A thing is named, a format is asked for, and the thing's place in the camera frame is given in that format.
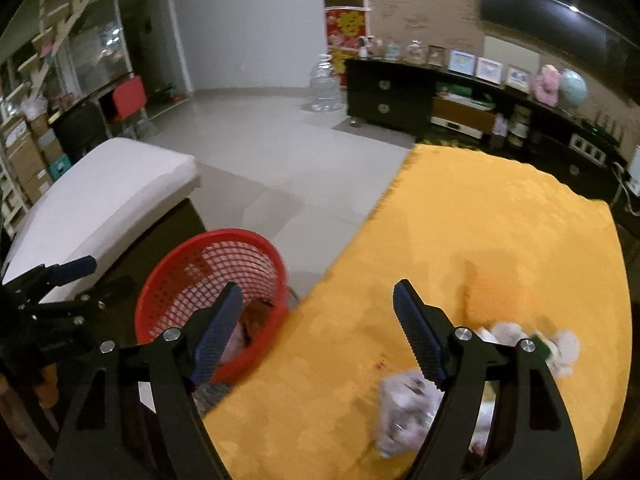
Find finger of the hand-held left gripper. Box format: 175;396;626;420
30;280;136;326
0;256;97;306

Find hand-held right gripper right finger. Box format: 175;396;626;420
392;280;583;480

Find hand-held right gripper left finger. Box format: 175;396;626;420
52;282;244;480

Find printed plastic wrapper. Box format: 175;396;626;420
375;369;451;458

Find red plastic mesh basket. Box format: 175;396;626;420
135;229;290;383

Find large white tissue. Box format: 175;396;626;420
475;322;582;378

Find white cushioned bench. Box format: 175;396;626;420
2;137;202;303

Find yellow tablecloth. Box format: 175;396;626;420
202;144;628;480

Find stack of cardboard boxes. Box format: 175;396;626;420
0;112;68;223

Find black office chair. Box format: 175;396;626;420
51;102;110;163

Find red chair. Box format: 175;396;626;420
111;77;148;123

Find black media cabinet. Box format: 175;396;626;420
345;57;632;206

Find white socket panel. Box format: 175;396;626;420
570;132;609;164

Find clear plastic water jug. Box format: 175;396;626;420
302;55;347;113

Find white box-shaped appliance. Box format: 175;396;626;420
626;145;640;197

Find black router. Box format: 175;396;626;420
581;116;627;150

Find pink plush toy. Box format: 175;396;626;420
532;65;562;107

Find pale green globe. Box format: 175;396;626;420
559;69;587;111

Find black television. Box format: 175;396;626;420
475;0;640;63

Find wooden wall shelves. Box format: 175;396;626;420
0;0;107;111

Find white picture frame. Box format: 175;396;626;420
475;57;506;85

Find wooden picture frame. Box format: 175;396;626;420
505;65;532;92

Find blue picture frame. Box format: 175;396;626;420
447;50;477;75

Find red and yellow wall poster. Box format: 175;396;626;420
325;6;371;88

